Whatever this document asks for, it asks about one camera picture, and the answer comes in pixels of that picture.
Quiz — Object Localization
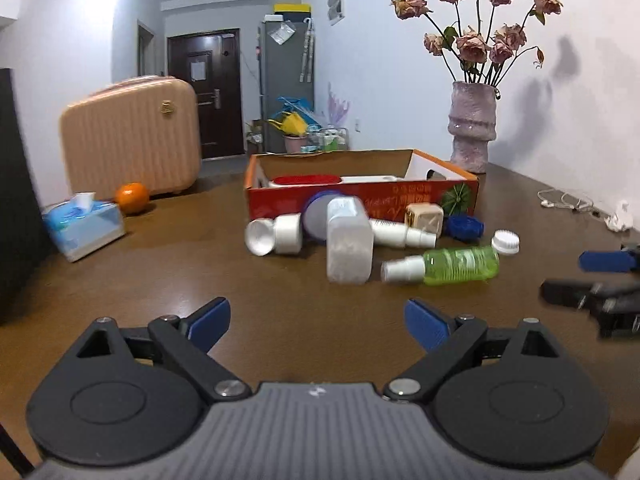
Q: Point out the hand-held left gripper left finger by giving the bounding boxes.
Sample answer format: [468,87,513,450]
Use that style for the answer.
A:
[75,296,252,403]

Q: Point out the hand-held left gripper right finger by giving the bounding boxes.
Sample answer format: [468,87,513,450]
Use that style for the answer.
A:
[384,298,563,403]

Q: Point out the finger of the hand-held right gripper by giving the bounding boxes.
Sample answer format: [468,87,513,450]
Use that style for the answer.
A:
[579,242,640,274]
[540,279,640,313]

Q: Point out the green spray bottle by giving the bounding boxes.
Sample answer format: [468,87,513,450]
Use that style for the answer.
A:
[381,245,501,287]

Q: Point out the white round lid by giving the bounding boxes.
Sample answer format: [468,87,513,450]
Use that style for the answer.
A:
[491,230,521,256]

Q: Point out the white plastic bottle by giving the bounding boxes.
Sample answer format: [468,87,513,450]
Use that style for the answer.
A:
[369,218,438,249]

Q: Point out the blue ribbed cap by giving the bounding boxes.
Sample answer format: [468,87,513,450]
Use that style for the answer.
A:
[445,215,485,242]

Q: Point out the beige square jar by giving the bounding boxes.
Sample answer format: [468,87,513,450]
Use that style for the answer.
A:
[404,203,445,236]

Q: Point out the translucent plastic container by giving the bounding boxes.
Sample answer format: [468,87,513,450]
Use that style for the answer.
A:
[326,196,375,286]

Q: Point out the white round jar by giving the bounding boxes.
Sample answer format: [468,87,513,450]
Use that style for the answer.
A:
[272,213,303,255]

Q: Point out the red cardboard box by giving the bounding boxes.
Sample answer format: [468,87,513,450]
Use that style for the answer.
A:
[244,148,481,222]

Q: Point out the crumpled white tissue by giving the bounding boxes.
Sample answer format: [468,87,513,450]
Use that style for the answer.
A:
[602,200,635,232]

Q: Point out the orange fruit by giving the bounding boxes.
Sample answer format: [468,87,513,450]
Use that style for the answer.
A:
[115,182,151,216]

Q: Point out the blue tissue box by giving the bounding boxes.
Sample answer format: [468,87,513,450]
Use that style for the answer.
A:
[41,191,126,262]

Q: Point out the pink textured vase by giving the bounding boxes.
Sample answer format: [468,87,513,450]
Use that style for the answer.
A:
[446,81,500,175]

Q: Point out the pink ribbed suitcase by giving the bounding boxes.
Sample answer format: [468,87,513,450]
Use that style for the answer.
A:
[59,76,202,201]

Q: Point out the small storage rack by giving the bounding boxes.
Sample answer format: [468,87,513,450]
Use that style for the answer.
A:
[307,127,349,153]

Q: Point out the dark brown entrance door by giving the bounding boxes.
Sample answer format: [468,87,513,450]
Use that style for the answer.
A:
[167,29,242,161]

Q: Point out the yellow watering can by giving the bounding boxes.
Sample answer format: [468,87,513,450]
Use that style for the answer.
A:
[268,112,308,137]

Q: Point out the blue plastic bag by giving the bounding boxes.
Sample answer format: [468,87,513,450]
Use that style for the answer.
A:
[277,96,326,128]

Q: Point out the grey refrigerator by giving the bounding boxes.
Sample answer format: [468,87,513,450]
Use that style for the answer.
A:
[257,17,316,153]

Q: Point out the grey interior door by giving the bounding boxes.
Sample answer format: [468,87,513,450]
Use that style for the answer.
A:
[137,20,156,78]

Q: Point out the hanging white umbrella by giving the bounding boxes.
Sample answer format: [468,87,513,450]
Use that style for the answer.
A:
[300,17,317,83]

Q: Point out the clear plastic pouch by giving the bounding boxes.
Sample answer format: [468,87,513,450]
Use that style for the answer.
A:
[267,22,296,44]

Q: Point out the yellow box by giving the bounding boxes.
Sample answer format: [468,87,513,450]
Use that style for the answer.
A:
[273,3,312,22]

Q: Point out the white earphone cable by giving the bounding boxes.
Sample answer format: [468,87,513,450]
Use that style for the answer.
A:
[537,187,608,218]

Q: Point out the purple flower wall decal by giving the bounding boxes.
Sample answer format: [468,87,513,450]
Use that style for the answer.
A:
[326,82,351,126]

